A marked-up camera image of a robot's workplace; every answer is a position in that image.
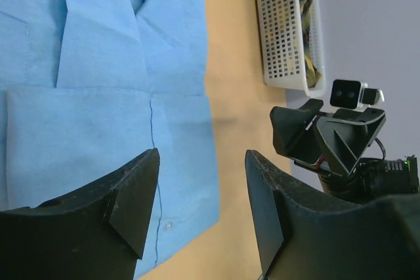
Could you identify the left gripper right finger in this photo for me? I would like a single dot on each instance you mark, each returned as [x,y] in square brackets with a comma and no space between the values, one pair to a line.
[303,233]

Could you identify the yellow plaid shirt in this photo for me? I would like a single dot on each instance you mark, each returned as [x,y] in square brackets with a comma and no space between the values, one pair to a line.
[312,73]

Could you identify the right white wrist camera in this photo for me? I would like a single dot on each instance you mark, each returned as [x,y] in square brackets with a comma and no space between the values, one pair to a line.
[353,95]

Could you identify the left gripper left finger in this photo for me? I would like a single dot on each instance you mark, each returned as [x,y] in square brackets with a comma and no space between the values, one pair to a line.
[97,231]

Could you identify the light blue long sleeve shirt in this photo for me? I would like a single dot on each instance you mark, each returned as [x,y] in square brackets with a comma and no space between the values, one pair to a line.
[87,85]

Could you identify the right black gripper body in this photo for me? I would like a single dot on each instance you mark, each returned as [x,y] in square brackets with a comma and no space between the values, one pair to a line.
[371,179]

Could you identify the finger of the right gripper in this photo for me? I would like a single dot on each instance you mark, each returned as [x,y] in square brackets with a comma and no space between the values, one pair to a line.
[344,137]
[293,137]

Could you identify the white plastic basket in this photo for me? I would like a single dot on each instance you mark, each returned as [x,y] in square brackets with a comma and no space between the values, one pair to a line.
[282,45]

